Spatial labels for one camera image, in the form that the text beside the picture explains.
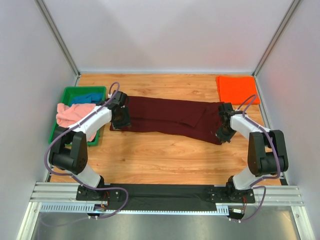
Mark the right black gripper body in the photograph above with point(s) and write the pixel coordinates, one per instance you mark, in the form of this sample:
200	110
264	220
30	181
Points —
223	132

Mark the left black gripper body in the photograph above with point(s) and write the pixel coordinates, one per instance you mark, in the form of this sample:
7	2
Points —
122	119

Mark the maroon t shirt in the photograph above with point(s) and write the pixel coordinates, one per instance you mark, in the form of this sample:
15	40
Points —
193	119

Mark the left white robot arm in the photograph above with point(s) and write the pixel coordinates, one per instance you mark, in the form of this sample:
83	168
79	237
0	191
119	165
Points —
69	151

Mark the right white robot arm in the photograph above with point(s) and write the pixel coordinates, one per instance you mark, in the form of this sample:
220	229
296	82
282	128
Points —
267	155

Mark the blue t shirt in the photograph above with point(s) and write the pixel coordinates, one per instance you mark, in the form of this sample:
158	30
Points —
90	98

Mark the folded orange t shirt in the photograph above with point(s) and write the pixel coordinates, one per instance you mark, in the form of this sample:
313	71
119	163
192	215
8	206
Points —
235	90

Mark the pink t shirt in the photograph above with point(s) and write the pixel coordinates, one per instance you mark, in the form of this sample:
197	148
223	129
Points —
69	115

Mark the green plastic bin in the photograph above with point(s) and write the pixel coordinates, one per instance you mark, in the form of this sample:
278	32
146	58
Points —
71	92

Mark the black base mat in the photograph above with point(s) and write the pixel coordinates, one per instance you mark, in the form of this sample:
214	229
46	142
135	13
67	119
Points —
160	197

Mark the aluminium rail frame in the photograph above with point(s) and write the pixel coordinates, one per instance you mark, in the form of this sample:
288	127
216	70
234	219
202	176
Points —
276	195

